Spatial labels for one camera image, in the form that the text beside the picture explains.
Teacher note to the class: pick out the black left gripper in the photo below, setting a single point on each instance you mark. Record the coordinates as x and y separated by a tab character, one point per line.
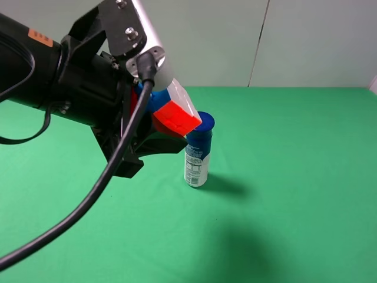
101	94

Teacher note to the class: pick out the multicoloured puzzle cube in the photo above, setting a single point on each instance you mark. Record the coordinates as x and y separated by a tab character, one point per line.
172	111

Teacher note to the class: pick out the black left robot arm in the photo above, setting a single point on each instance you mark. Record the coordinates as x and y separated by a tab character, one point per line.
29	63

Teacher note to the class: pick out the blue capped white bottle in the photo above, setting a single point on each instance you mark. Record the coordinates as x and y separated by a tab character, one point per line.
197	152

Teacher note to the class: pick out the green table cloth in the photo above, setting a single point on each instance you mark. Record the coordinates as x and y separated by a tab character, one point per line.
291	197

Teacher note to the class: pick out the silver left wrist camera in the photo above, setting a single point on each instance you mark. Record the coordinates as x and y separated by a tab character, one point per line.
130	34

